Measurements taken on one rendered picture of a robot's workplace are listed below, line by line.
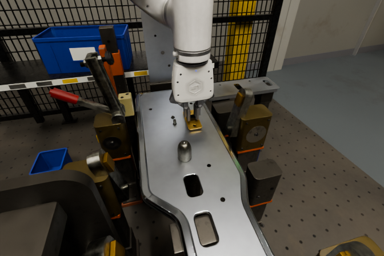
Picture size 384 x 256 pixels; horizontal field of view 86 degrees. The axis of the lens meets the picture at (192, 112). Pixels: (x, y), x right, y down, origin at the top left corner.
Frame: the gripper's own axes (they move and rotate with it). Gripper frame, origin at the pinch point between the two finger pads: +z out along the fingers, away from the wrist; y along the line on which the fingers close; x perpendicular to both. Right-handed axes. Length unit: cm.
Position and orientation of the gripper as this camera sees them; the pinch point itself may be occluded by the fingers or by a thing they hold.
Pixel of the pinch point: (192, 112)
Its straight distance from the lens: 57.3
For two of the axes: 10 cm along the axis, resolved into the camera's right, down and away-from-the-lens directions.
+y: 9.7, -1.4, 2.0
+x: -2.5, -5.7, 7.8
